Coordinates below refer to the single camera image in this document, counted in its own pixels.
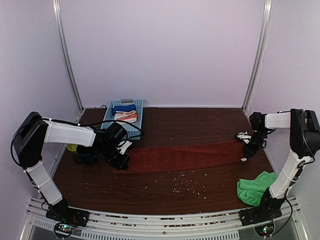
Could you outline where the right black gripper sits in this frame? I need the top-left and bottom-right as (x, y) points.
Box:
(243, 130), (268, 158)

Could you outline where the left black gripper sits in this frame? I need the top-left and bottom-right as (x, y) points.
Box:
(98, 143), (131, 170)

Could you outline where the dark red towel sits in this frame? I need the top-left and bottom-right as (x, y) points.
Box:
(112, 141), (244, 175)

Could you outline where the green microfiber towel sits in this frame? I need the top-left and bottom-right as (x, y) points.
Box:
(236, 171), (278, 207)

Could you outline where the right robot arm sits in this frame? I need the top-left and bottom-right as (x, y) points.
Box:
(234, 108), (320, 221)

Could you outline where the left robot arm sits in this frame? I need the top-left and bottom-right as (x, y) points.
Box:
(10, 111), (132, 222)

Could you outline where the dark blue mug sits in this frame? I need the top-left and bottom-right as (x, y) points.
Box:
(74, 145), (96, 165)

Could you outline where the light blue plastic basket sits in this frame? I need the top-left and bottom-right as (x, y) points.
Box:
(103, 99), (144, 141)

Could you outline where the yellow green bowl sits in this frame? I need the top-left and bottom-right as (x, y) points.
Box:
(66, 143), (78, 154)

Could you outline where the orange white rolled towel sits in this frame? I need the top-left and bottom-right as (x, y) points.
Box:
(114, 110), (139, 123)

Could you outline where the blue rolled towel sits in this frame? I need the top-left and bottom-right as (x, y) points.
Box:
(111, 104), (136, 115)

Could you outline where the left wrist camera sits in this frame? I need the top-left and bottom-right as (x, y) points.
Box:
(106, 122), (133, 155)

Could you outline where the right aluminium post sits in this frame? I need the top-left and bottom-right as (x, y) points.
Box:
(242, 0), (274, 115)

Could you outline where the aluminium post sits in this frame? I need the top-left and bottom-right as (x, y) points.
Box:
(242, 0), (274, 115)
(52, 0), (84, 112)

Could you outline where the aluminium front rail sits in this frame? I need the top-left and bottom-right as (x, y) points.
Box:
(19, 196), (308, 240)

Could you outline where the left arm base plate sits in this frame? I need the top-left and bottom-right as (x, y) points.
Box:
(45, 208), (90, 227)

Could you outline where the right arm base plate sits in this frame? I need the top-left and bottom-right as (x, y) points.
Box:
(238, 207), (282, 226)

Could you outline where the left aluminium post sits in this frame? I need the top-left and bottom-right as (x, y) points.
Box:
(52, 0), (84, 112)

